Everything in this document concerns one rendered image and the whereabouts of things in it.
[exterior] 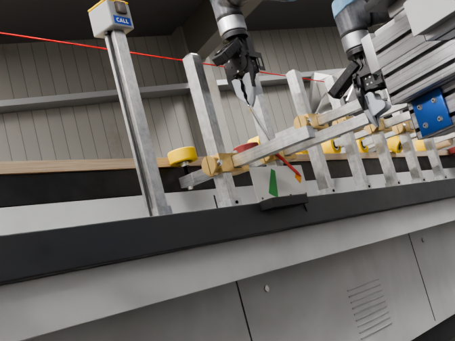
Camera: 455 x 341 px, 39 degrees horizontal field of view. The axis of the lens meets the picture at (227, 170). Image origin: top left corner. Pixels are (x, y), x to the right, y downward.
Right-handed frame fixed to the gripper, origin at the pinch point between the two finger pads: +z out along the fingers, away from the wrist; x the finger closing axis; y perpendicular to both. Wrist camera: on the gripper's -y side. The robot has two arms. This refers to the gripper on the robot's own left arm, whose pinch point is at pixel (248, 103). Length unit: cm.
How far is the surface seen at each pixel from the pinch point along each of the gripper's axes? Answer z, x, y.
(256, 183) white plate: 20.7, 5.4, 1.7
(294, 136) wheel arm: 14.5, -14.7, -6.3
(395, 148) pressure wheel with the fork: 6, 24, 142
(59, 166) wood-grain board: 8, 27, -44
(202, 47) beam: -198, 298, 383
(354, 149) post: 12, 6, 65
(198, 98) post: -3.8, 7.8, -10.6
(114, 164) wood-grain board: 7.6, 27.0, -26.8
